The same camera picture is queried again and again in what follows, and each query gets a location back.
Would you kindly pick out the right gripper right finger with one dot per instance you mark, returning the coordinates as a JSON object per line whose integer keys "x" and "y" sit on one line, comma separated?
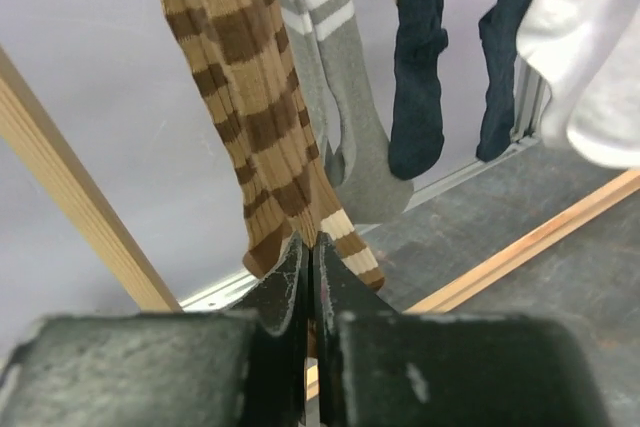
{"x": 379, "y": 367}

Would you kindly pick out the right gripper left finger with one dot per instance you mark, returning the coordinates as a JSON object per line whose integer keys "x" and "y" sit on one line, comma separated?
{"x": 239, "y": 366}

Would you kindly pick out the brown striped sock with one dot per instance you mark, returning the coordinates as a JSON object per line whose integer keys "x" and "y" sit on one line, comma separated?
{"x": 240, "y": 59}

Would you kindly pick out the grey sock white stripes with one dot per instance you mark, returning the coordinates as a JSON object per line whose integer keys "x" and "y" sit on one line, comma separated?
{"x": 329, "y": 59}

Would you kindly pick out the dark navy sock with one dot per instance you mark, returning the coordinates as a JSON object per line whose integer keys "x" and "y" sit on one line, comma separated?
{"x": 417, "y": 136}
{"x": 497, "y": 30}

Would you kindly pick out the white sock black stripes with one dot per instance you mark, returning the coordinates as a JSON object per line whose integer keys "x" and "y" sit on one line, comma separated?
{"x": 587, "y": 52}

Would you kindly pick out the wooden drying rack frame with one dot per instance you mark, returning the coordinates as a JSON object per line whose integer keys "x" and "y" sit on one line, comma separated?
{"x": 30, "y": 132}

